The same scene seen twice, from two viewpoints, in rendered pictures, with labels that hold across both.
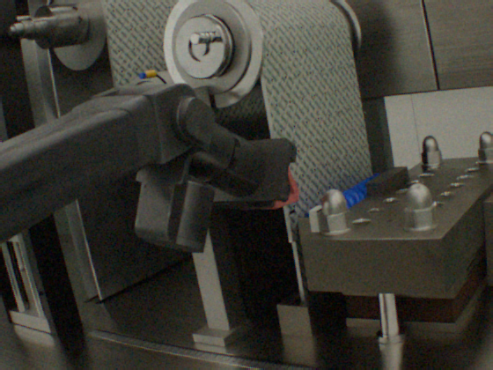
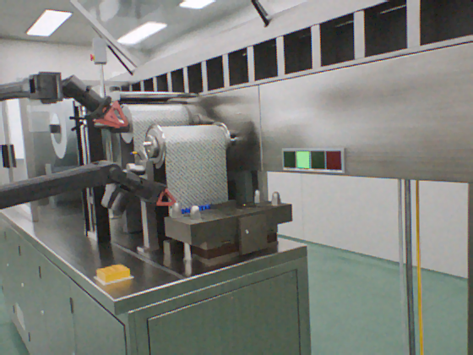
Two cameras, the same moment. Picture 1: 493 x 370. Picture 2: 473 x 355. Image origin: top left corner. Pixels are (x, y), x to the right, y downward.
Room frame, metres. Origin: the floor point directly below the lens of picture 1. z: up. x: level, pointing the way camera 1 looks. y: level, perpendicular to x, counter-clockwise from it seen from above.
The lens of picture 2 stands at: (-0.54, -0.62, 1.28)
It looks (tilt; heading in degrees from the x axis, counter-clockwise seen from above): 6 degrees down; 16
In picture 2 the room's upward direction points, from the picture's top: 3 degrees counter-clockwise
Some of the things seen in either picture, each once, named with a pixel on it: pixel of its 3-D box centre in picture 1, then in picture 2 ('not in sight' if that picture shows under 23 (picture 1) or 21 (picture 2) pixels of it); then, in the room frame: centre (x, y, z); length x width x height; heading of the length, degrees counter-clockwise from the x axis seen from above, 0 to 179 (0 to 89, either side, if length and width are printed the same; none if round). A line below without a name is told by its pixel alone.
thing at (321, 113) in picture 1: (327, 144); (198, 186); (0.78, -0.11, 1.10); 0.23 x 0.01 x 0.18; 142
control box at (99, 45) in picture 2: not in sight; (97, 51); (1.08, 0.43, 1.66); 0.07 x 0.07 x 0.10; 38
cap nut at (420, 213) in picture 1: (419, 204); (195, 212); (0.59, -0.17, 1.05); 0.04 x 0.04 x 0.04
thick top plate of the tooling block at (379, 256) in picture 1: (432, 210); (231, 219); (0.74, -0.23, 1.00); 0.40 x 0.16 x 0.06; 142
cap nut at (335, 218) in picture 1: (334, 210); (176, 210); (0.64, -0.09, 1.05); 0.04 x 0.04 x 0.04
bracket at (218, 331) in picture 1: (198, 219); (144, 205); (0.71, 0.06, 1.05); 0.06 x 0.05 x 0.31; 142
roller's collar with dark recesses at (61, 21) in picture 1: (60, 25); (118, 124); (0.86, 0.22, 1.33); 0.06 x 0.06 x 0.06; 52
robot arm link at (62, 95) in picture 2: not in sight; (59, 89); (0.51, 0.20, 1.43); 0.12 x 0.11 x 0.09; 140
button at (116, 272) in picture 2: not in sight; (113, 273); (0.44, 0.03, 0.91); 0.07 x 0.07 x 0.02; 52
